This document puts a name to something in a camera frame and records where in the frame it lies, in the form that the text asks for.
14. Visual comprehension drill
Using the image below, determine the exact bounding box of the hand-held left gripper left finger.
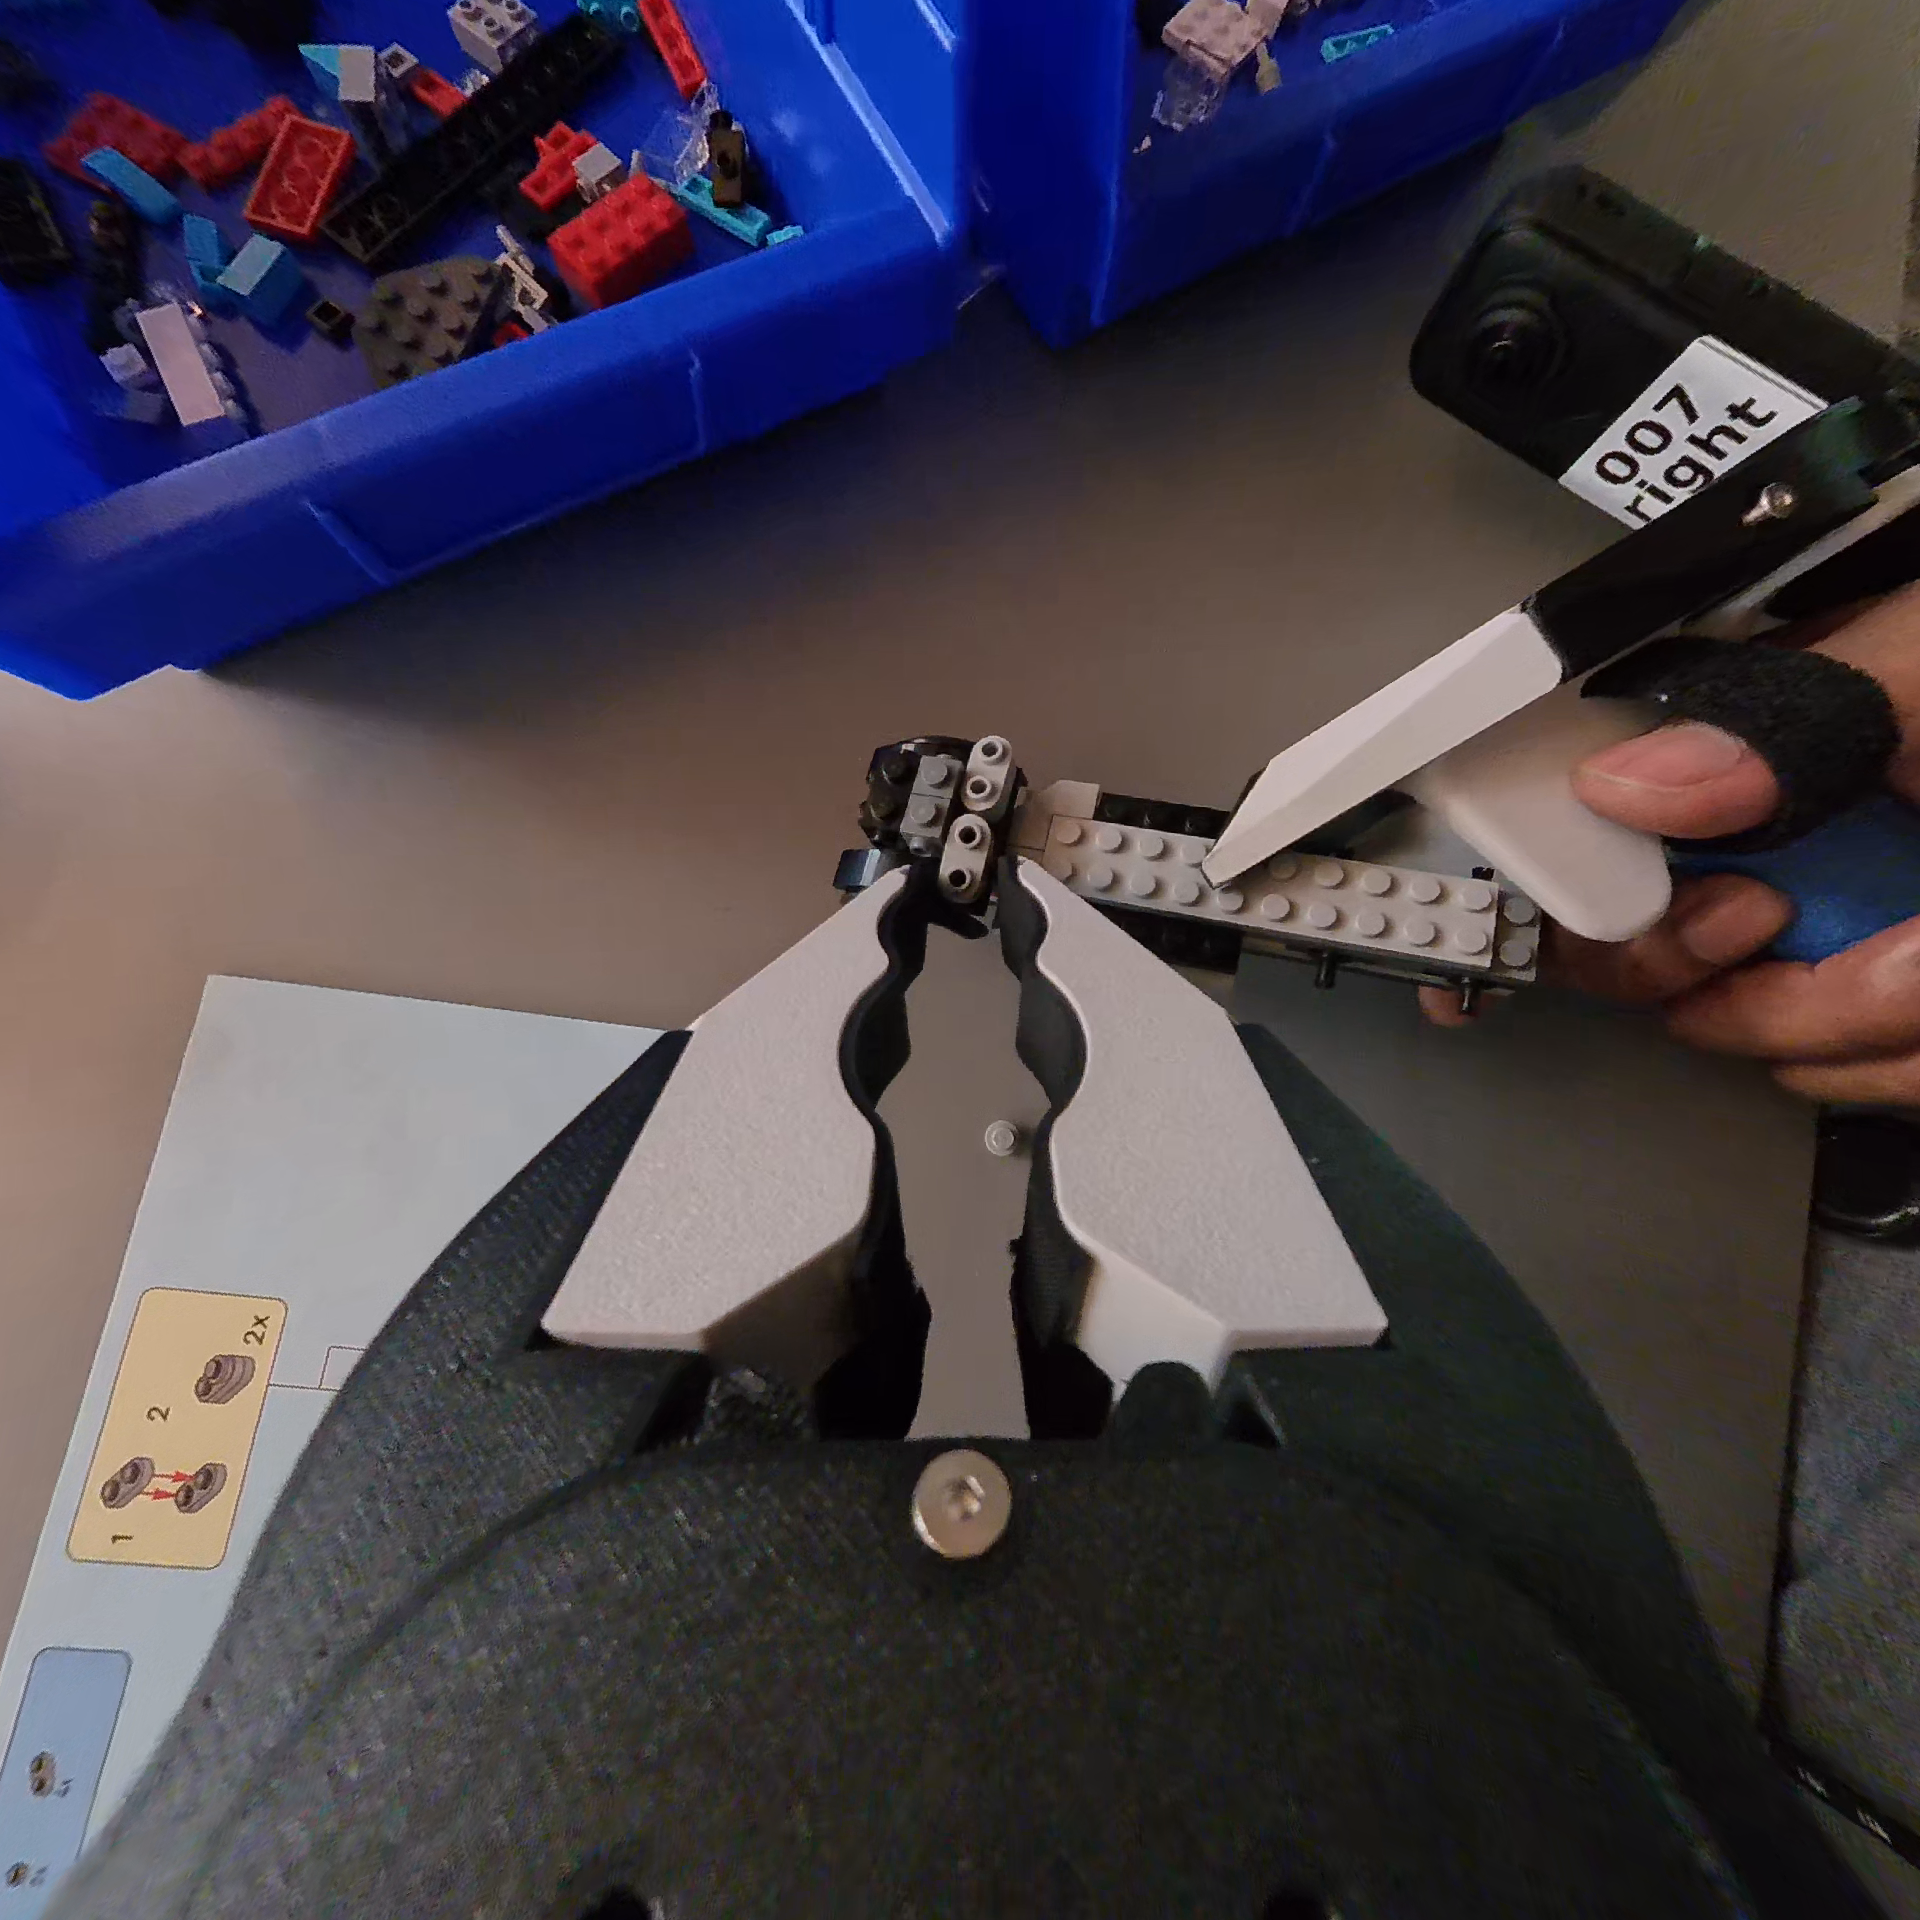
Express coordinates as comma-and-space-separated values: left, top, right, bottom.
537, 870, 921, 1354

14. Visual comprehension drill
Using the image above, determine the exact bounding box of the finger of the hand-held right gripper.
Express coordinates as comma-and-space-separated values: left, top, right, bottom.
1200, 603, 1565, 887

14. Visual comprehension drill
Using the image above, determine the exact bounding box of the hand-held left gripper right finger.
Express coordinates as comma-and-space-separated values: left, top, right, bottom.
993, 862, 1392, 1386

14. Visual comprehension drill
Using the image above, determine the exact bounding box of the grey toy brick model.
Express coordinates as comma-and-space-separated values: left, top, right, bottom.
830, 732, 1548, 1022

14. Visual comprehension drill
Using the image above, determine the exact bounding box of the blue plastic bin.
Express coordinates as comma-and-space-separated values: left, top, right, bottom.
0, 0, 968, 700
959, 0, 1681, 350

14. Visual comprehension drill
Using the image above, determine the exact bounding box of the person's right forearm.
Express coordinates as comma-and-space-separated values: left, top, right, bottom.
1807, 1101, 1920, 1244

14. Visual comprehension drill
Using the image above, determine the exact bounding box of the person's right hand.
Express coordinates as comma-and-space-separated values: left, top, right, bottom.
1417, 577, 1920, 1114

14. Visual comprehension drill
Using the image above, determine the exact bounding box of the toy instruction booklet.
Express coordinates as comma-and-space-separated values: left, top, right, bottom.
0, 975, 670, 1920

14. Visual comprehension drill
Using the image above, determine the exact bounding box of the pile of grey white toy bricks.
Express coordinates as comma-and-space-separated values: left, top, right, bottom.
1130, 0, 1402, 129

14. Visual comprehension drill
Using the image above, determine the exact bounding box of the pile of red black toy bricks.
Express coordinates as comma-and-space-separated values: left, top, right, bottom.
0, 0, 805, 429

